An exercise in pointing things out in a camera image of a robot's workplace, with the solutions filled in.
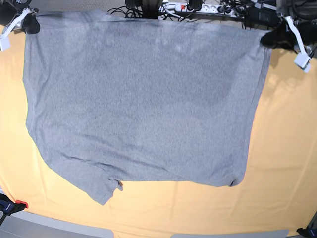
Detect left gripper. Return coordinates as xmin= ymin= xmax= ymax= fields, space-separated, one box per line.
xmin=260 ymin=0 xmax=317 ymax=54

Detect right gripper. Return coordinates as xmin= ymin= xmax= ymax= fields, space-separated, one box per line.
xmin=0 ymin=0 xmax=40 ymax=34

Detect grey t-shirt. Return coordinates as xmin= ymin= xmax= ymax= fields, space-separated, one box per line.
xmin=23 ymin=10 xmax=271 ymax=204

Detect black power adapter box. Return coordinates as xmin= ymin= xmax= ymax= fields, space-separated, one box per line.
xmin=246 ymin=7 xmax=280 ymax=27

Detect white power strip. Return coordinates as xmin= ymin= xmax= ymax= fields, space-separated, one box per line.
xmin=159 ymin=1 xmax=238 ymax=18

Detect yellow table cloth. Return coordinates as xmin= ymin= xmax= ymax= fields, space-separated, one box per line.
xmin=0 ymin=33 xmax=317 ymax=238

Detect red black clamp left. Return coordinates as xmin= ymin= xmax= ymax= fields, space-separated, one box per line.
xmin=0 ymin=194 xmax=29 ymax=225

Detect black clamp right corner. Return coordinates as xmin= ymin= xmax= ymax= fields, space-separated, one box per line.
xmin=297 ymin=227 xmax=317 ymax=238

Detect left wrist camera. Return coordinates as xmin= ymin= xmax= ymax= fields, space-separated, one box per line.
xmin=294 ymin=52 xmax=311 ymax=73

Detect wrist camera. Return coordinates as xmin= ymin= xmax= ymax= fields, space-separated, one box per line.
xmin=0 ymin=37 xmax=10 ymax=51
xmin=294 ymin=52 xmax=311 ymax=73

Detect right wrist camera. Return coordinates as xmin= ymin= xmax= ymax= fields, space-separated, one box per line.
xmin=0 ymin=37 xmax=10 ymax=51

